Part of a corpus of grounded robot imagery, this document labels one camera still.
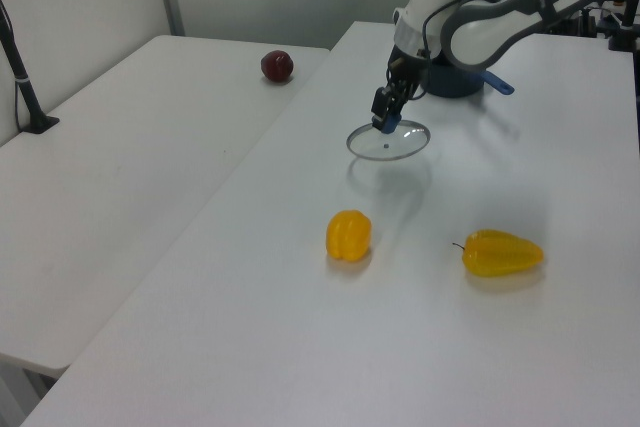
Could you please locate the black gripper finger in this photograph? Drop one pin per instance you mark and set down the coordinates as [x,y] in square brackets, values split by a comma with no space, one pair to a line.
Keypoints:
[398,106]
[381,107]

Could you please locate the black Franka gripper body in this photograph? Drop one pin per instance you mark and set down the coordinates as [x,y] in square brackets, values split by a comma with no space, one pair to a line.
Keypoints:
[407,69]

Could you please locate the glass lid with blue knob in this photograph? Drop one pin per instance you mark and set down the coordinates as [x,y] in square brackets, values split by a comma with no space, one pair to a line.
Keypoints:
[400,144]

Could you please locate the dark blue saucepan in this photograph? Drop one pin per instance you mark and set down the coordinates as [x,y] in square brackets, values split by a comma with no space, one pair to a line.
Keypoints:
[452,83]

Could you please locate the dark red apple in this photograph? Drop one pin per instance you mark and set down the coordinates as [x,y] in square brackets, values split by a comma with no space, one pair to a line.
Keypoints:
[276,66]

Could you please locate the short yellow bell pepper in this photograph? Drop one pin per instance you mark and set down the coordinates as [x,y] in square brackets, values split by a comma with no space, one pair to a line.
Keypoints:
[349,242]

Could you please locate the long yellow bell pepper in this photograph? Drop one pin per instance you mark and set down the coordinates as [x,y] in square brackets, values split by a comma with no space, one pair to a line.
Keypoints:
[500,259]

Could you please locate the black camera stand pole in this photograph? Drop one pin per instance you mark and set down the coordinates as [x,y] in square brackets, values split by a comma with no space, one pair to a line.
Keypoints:
[22,82]
[627,27]

